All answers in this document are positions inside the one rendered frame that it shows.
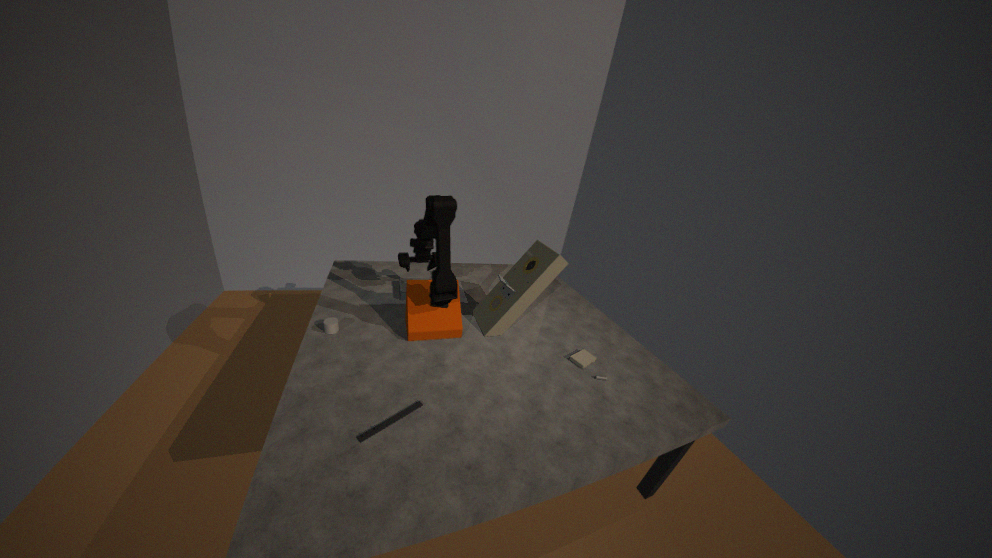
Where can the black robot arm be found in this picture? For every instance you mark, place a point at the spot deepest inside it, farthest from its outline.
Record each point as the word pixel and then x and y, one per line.
pixel 440 212

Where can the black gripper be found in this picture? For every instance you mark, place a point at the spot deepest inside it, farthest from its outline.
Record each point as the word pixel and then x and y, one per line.
pixel 420 257

